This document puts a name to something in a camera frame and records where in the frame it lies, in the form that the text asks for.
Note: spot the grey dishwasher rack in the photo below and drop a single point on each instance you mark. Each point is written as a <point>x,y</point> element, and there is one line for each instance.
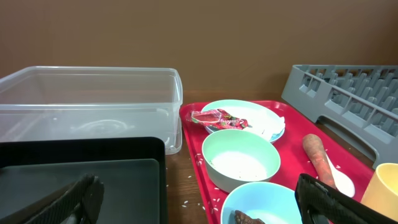
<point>357,102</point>

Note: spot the light blue bowl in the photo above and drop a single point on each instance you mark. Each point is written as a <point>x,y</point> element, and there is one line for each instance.
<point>269,202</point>

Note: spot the mint green bowl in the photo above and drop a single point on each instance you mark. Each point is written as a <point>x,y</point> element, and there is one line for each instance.
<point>234,157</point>

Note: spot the clear plastic bin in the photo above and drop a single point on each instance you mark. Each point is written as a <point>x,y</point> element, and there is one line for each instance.
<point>42,103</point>

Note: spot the light blue plate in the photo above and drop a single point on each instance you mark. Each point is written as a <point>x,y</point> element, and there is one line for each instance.
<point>237,108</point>

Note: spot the white plastic spoon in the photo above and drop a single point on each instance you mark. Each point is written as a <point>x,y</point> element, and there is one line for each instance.
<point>343,183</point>

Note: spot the white napkin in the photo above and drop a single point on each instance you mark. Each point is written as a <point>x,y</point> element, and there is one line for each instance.
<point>265,124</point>

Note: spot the brown food scrap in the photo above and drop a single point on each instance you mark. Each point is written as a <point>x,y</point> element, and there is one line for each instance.
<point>242,218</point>

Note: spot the red snack wrapper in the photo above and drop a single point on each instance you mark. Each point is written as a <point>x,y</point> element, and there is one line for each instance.
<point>218,119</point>

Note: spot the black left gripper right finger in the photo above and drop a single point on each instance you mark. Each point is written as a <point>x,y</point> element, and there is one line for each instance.
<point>318,203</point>

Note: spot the red serving tray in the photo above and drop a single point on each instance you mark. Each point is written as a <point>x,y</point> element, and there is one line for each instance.
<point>294,160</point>

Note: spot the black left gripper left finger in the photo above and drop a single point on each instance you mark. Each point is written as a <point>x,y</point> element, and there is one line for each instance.
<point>77,202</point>

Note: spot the orange carrot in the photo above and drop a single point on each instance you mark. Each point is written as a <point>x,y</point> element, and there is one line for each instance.
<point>315,151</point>

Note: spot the black tray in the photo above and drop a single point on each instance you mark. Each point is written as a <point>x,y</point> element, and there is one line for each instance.
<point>118,180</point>

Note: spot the yellow plastic cup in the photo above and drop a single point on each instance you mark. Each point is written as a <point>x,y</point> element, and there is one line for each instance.
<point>381,192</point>

